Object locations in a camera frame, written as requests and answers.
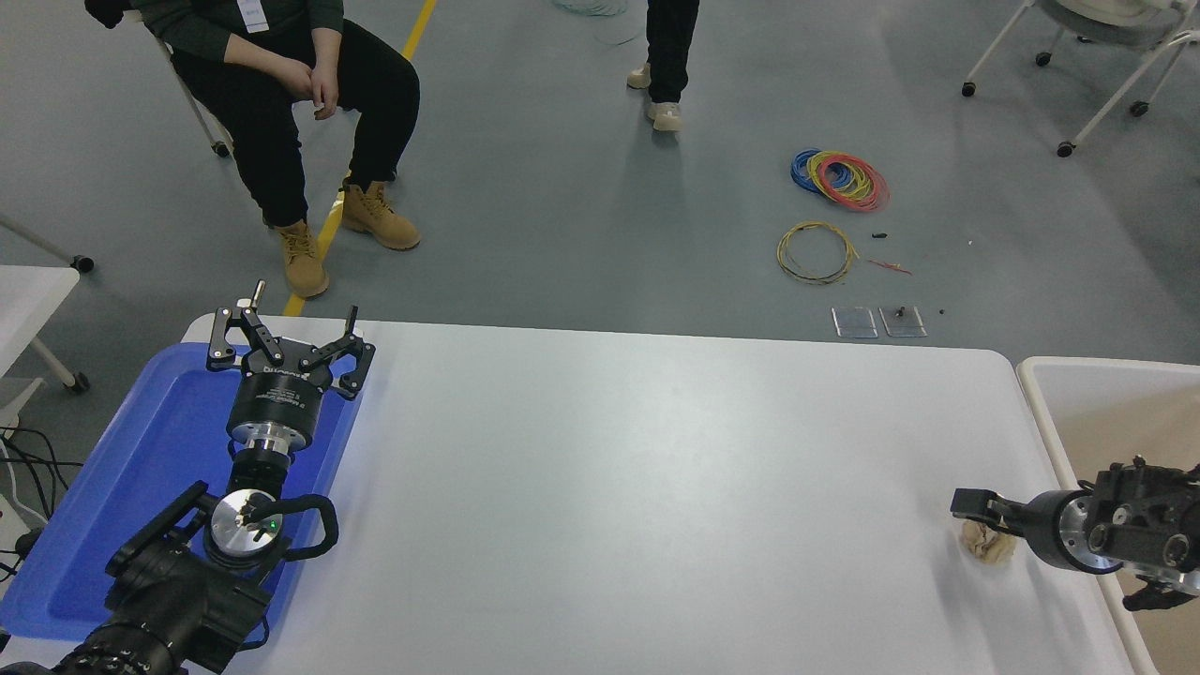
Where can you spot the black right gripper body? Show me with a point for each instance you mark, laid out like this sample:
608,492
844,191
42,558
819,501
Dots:
1042,530

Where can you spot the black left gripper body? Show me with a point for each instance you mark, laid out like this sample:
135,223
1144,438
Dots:
281,398

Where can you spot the tan paper ball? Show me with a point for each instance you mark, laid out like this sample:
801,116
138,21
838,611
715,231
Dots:
986,546

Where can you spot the seated person's left forearm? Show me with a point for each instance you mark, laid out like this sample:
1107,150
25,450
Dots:
328,37

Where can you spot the seated person's right forearm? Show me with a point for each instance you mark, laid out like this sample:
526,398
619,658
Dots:
244,56

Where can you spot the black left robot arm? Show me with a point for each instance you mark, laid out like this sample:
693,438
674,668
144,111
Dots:
178,600

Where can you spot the seated person's left hand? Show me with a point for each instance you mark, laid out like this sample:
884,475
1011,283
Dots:
326,92

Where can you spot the seated person's right hand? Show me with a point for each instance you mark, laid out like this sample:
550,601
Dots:
298,82

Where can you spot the small silver rod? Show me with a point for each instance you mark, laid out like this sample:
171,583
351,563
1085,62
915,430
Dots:
257,292

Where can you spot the large pale bin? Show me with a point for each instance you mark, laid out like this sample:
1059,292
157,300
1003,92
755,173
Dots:
1116,422

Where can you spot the blue plastic tray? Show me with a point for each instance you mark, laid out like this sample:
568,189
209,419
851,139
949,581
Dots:
141,450

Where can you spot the clear plastic plate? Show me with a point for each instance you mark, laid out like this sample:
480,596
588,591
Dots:
854,322
903,322

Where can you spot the grey caster leg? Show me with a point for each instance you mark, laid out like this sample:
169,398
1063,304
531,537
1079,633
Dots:
56,251

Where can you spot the white side table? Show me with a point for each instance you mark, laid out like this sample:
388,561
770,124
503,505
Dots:
33,300

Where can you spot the seated person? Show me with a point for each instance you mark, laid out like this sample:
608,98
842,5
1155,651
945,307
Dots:
262,103

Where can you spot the white folding chair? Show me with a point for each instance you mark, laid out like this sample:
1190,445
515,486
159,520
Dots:
192,98

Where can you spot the white name badge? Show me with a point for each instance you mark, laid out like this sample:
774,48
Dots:
253,14

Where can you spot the standing person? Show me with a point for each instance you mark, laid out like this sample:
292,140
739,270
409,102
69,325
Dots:
670,47

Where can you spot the white wheeled frame chair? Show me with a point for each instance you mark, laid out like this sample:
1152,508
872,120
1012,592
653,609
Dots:
1111,103

